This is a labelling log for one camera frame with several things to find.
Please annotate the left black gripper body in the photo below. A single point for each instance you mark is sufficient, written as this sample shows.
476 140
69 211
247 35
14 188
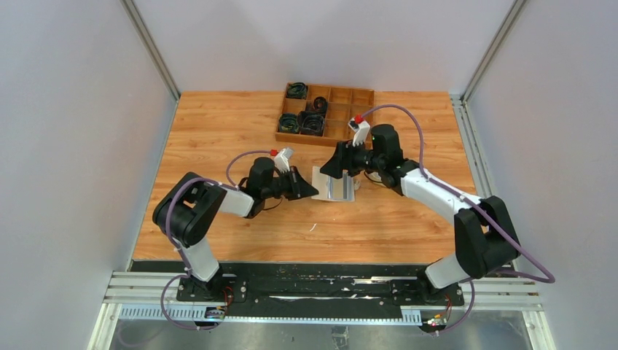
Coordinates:
290 183

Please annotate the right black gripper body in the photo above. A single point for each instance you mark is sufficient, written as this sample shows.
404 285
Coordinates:
345 157

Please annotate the white leather card holder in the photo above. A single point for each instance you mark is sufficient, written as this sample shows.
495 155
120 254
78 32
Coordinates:
334 190

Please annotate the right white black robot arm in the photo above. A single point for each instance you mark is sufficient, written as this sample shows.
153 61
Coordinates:
484 236

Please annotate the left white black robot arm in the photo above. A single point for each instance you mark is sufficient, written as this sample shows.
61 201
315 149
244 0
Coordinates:
187 212

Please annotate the black coiled belt bottom-middle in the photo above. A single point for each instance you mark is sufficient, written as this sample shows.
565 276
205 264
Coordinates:
311 123

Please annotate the wooden compartment tray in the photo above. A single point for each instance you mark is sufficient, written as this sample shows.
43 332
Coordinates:
343 104

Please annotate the black coiled belt middle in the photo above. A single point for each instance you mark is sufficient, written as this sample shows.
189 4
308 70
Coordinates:
320 105

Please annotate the dark coiled belt bottom-left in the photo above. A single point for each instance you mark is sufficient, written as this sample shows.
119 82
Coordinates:
288 123

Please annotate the black coiled belt top-left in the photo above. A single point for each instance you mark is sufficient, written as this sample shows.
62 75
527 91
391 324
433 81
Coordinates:
297 90

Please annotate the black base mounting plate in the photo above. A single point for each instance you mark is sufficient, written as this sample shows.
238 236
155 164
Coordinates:
321 292

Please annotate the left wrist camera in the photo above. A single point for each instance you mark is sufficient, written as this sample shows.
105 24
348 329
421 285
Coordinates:
281 159

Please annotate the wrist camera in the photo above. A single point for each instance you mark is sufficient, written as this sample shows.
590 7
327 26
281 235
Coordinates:
281 159
360 128

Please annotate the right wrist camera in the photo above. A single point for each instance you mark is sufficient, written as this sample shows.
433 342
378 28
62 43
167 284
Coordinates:
360 128

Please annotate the right side aluminium rail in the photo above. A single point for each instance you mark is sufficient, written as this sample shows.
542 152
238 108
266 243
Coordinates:
472 147

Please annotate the right aluminium corner post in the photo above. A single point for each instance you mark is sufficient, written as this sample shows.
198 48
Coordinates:
493 48

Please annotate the aluminium corner post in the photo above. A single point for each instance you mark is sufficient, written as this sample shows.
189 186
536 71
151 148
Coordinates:
493 48
148 41

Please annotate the left aluminium corner post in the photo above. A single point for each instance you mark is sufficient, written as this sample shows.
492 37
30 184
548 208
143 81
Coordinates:
148 41

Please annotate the aluminium frame rail front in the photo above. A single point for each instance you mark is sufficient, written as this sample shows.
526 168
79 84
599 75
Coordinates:
133 296

